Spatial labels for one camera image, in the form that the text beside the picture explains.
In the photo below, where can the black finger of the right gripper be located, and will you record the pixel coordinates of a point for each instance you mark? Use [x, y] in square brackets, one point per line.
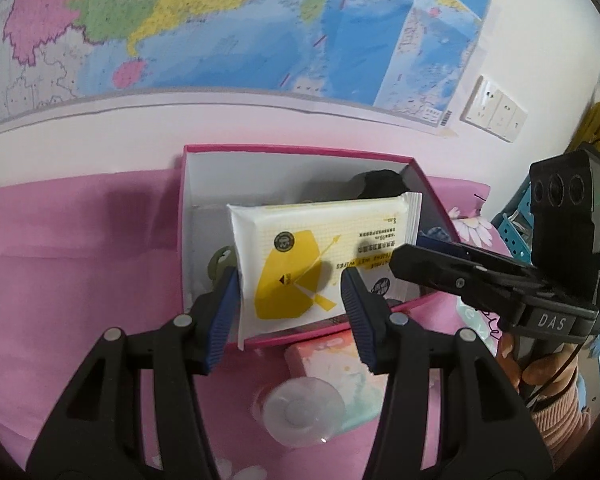
[437, 271]

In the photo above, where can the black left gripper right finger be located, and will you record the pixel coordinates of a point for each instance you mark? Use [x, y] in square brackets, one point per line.
[486, 432]

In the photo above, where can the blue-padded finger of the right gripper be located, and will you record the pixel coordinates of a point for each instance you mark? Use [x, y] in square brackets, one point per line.
[447, 247]

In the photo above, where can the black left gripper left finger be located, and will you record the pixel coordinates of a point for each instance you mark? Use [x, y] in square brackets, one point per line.
[95, 428]

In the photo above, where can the yellow white wet wipes pack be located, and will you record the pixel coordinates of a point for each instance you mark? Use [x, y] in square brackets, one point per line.
[290, 257]

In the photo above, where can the pink sleeved right forearm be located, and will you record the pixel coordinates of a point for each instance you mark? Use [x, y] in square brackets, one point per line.
[562, 424]

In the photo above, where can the black soft fabric item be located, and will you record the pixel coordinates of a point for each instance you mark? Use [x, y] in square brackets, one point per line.
[379, 184]

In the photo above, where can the right hand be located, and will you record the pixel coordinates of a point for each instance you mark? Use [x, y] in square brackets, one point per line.
[555, 371]

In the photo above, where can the blue plastic basket shelf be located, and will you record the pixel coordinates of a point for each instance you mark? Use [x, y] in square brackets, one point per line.
[515, 223]

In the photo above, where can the pastel tissue pack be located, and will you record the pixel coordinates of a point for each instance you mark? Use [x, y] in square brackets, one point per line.
[334, 359]

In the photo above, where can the pink printed tablecloth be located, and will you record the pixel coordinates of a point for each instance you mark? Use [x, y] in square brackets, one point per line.
[80, 255]

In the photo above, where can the clear round plastic container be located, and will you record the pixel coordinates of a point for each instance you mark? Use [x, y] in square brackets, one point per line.
[302, 412]

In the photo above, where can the green and white plush toy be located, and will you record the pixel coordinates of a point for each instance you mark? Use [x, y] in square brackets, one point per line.
[225, 257]

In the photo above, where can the pink storage box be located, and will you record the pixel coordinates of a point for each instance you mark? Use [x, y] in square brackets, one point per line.
[215, 176]

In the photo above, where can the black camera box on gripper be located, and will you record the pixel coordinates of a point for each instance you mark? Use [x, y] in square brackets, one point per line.
[565, 205]

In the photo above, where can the white wall socket panel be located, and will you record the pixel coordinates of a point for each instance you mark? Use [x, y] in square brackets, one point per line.
[490, 109]

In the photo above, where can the colourful wall map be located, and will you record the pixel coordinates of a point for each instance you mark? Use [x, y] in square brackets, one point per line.
[403, 57]

